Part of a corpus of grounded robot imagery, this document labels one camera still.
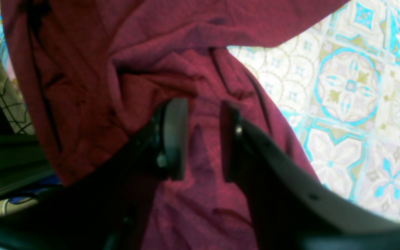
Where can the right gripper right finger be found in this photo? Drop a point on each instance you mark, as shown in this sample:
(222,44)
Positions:
(289,209)

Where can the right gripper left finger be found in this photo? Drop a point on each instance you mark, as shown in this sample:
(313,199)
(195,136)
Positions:
(109,208)

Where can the maroon t-shirt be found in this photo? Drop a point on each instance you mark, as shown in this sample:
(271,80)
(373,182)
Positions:
(93,71)

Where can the patterned tablecloth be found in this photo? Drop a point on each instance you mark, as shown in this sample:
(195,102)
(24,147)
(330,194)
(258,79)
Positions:
(338,86)

